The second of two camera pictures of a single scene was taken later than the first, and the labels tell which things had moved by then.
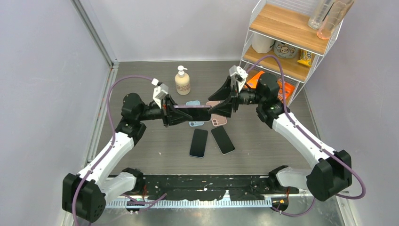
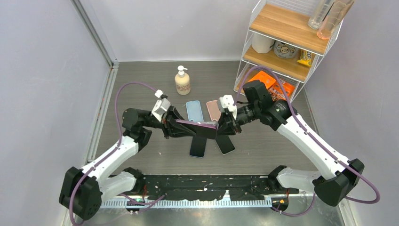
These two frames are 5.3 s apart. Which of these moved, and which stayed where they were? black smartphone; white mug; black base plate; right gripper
Moved: right gripper
Stayed: black smartphone; black base plate; white mug
